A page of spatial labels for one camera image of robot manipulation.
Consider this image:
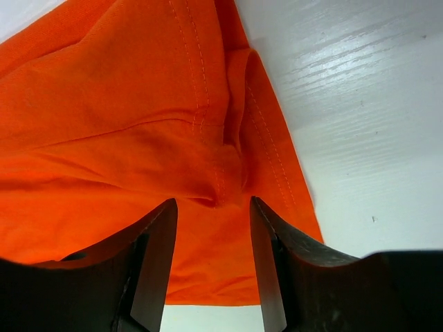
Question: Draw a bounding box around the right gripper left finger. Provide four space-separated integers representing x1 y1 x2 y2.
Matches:
1 199 178 331

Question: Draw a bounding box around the orange t shirt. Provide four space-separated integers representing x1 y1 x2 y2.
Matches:
1 1 322 306

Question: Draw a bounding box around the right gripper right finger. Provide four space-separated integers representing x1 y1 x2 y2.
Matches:
250 197 442 331

